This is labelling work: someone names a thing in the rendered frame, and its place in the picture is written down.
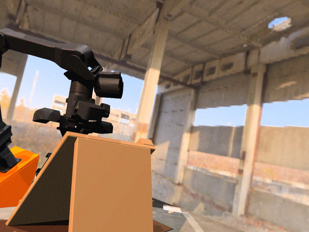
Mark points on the white rectangular card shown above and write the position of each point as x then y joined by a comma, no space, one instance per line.
171,209

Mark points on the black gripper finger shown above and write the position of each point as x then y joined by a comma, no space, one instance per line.
84,131
64,129

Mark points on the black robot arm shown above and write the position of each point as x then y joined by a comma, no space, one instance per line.
76,59

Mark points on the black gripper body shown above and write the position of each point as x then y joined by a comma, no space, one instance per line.
44,115

